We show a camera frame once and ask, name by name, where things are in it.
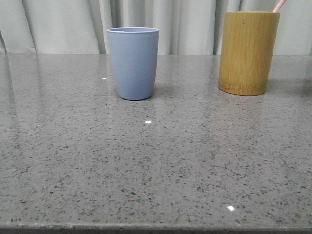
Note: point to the blue plastic cup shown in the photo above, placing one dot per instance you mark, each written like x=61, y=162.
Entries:
x=134, y=52

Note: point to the bamboo cylindrical holder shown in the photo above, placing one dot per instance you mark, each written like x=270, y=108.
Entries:
x=247, y=50

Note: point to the grey curtain backdrop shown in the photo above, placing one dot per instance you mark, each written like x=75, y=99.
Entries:
x=187, y=27

